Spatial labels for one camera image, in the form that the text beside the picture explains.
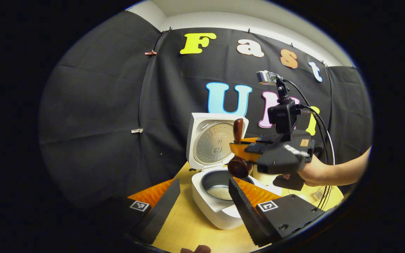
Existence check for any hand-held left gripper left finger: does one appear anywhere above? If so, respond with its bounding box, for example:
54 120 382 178
90 179 182 246

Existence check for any row of black cloth clips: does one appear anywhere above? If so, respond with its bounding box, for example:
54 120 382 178
123 9 329 68

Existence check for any white rice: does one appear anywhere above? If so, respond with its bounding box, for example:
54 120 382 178
211 185 233 201

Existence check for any black backdrop cloth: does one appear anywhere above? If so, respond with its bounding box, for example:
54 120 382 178
39 11 373 211

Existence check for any metal wire chopstick holder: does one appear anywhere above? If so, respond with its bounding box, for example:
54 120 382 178
308 186 333 203

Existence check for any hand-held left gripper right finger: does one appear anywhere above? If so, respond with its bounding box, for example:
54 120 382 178
228 177 328 247

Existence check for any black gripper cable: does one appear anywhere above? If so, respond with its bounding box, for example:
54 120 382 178
283 79 336 210

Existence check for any white rice cooker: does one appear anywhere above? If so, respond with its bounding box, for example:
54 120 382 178
186 112 283 230

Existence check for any brown wooden spoon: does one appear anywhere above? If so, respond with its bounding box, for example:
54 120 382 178
227 118 253 179

